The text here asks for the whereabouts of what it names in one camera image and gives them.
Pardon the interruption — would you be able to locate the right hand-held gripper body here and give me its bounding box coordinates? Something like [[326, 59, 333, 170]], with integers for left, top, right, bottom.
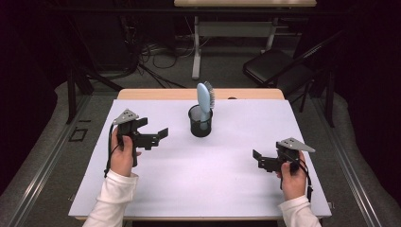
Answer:
[[256, 137, 316, 174]]

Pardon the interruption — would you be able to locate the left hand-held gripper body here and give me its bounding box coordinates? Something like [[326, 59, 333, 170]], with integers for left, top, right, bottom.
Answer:
[[113, 109, 160, 168]]

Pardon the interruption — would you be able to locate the black mesh pen cup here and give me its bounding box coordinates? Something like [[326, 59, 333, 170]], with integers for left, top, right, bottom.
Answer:
[[187, 104, 214, 138]]

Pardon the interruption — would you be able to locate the light blue hairbrush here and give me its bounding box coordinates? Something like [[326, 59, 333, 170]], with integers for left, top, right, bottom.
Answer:
[[196, 80, 216, 131]]

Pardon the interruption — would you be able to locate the person's right hand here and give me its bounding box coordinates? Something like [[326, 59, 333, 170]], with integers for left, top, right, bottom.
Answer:
[[276, 150, 308, 201]]

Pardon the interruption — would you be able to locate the person's left hand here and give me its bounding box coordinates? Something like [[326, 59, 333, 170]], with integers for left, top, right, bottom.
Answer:
[[109, 126, 143, 178]]

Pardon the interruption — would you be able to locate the wooden table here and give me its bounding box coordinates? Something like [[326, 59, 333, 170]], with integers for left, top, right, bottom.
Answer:
[[75, 88, 325, 221]]

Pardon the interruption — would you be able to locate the white table mat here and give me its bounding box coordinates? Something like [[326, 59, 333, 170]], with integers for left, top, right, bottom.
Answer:
[[68, 98, 333, 218]]

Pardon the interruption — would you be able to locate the black metal stand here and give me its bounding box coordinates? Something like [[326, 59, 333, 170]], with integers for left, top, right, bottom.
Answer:
[[64, 67, 124, 126], [324, 67, 336, 129]]

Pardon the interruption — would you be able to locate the black folding chair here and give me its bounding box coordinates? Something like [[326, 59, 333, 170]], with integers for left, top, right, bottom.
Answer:
[[242, 29, 344, 113]]

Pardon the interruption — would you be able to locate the black metal bar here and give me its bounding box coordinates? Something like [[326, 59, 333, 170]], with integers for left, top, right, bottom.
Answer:
[[44, 6, 351, 17]]

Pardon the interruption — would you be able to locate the white-framed desk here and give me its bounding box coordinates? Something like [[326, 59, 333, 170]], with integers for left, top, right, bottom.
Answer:
[[173, 0, 318, 80]]

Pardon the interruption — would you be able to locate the left hand-held gripper cable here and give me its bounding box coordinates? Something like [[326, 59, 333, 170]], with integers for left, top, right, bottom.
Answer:
[[103, 123, 122, 178]]

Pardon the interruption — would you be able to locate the hand-held gripper cable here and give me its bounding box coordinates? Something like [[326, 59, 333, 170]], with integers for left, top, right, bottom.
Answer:
[[103, 123, 122, 178], [278, 157, 314, 202]]

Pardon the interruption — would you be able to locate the right hand-held gripper cable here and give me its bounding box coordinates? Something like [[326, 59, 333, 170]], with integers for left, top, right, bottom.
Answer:
[[278, 157, 314, 202]]

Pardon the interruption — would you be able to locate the metal floor rail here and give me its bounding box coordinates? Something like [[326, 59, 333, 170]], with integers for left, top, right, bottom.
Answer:
[[313, 97, 384, 227], [9, 94, 93, 227]]

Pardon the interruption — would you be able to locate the tangle of floor cables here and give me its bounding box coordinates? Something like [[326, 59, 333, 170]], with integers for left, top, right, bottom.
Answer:
[[126, 41, 197, 89]]

